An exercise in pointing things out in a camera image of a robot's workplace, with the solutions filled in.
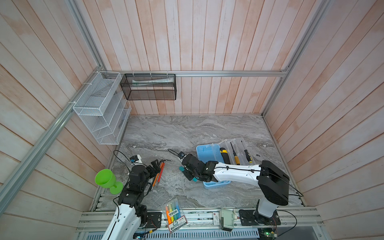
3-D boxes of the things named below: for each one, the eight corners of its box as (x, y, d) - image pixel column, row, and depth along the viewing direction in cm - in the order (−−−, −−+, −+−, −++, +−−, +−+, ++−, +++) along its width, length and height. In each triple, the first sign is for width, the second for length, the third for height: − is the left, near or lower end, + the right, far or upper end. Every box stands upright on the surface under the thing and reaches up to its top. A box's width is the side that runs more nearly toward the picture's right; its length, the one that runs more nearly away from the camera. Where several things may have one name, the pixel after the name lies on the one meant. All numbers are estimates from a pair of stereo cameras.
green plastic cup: (107, 194, 84) (92, 184, 71) (112, 180, 89) (98, 168, 76) (122, 194, 84) (110, 184, 71) (126, 180, 89) (115, 168, 76)
